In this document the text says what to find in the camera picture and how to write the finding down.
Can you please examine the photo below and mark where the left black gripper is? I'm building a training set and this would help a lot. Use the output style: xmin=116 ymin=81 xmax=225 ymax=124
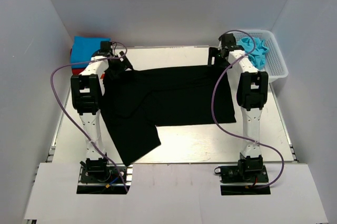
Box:
xmin=106 ymin=51 xmax=133 ymax=80

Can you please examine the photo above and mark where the black t shirt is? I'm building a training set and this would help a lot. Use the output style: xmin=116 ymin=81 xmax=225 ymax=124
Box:
xmin=101 ymin=66 xmax=236 ymax=166

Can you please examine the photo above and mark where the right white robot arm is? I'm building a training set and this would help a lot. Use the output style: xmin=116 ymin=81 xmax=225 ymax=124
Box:
xmin=211 ymin=30 xmax=269 ymax=160

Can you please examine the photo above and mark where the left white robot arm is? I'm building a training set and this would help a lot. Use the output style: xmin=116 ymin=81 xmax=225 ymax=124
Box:
xmin=71 ymin=41 xmax=133 ymax=160

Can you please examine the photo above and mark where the crumpled light blue t shirt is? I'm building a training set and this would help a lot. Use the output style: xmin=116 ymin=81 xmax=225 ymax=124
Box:
xmin=236 ymin=37 xmax=269 ymax=70

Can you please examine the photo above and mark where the folded blue t shirt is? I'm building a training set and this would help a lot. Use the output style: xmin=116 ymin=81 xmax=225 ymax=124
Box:
xmin=72 ymin=36 xmax=111 ymax=68

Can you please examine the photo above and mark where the folded red t shirt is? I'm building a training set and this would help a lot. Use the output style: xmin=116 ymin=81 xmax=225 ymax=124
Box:
xmin=70 ymin=49 xmax=76 ymax=74

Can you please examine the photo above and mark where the white plastic basket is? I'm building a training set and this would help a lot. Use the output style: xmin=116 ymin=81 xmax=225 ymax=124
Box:
xmin=233 ymin=29 xmax=288 ymax=83

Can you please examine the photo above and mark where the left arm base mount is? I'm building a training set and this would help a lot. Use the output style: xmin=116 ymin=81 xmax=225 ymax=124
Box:
xmin=76 ymin=158 xmax=133 ymax=195

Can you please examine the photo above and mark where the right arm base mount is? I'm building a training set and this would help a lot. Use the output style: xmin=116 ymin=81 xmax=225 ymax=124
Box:
xmin=214 ymin=155 xmax=271 ymax=196

